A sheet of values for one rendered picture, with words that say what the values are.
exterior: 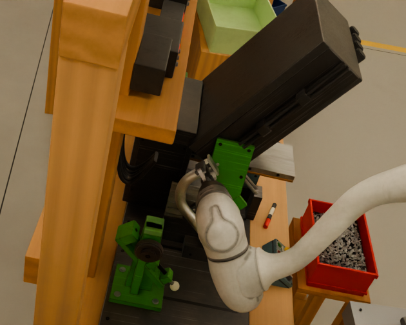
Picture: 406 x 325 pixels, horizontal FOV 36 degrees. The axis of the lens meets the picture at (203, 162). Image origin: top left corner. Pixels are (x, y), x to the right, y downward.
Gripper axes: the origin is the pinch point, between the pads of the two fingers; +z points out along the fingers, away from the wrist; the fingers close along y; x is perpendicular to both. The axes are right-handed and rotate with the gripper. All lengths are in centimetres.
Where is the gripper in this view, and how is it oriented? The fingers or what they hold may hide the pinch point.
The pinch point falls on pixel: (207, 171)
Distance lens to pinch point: 172.3
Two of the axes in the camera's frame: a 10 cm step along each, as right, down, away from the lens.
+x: -8.6, 5.0, 1.1
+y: -5.0, -8.0, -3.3
